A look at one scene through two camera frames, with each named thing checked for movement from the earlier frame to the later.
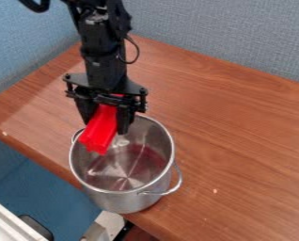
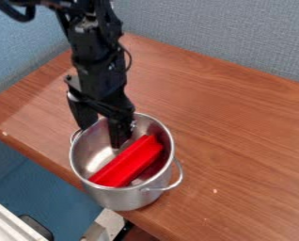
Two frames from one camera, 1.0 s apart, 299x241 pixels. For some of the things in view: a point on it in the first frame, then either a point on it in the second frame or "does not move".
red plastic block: (99, 132) to (122, 168)
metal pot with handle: (126, 180) does not move
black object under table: (37, 226) does not move
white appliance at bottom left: (9, 227) does not move
